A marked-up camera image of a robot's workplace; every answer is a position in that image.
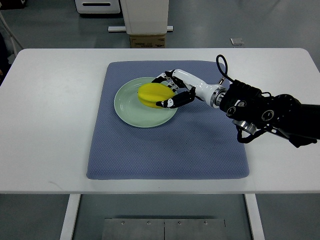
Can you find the cardboard box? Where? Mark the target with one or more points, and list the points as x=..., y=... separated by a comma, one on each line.
x=145, y=41

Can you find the pale green plate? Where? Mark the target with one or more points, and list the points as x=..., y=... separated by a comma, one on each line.
x=130, y=110

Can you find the white machine with slot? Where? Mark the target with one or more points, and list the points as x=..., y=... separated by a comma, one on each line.
x=97, y=6

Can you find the white tubing at left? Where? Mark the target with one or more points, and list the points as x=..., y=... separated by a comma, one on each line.
x=10, y=32

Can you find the blue textured mat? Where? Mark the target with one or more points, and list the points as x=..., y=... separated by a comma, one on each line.
x=198, y=143

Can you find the white pedestal column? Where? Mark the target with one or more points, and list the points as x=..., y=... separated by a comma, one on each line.
x=144, y=17

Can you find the small grey floor object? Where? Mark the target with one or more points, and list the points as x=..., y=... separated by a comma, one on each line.
x=237, y=41

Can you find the grey metal base plate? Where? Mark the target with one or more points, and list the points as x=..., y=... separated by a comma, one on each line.
x=164, y=229

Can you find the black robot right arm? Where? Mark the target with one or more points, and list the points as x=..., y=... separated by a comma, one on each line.
x=255, y=112

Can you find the white table frame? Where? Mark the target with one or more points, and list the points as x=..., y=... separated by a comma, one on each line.
x=71, y=212

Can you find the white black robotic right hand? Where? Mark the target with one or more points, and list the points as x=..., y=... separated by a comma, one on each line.
x=212, y=94

